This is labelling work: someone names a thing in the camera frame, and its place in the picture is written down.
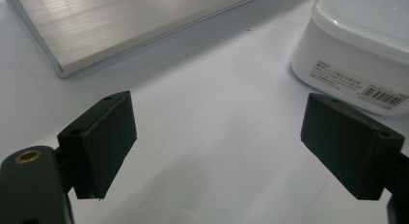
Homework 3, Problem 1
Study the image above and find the white wire shelf rack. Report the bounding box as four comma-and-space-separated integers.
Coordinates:
0, 0, 275, 79

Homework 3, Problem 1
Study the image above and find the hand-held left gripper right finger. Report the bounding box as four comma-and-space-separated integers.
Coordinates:
300, 92, 406, 201

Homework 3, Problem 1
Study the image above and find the white square lidded container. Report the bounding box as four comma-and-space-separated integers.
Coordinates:
290, 0, 409, 118

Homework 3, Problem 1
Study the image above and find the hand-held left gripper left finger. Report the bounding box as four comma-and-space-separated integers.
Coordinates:
57, 90, 138, 200

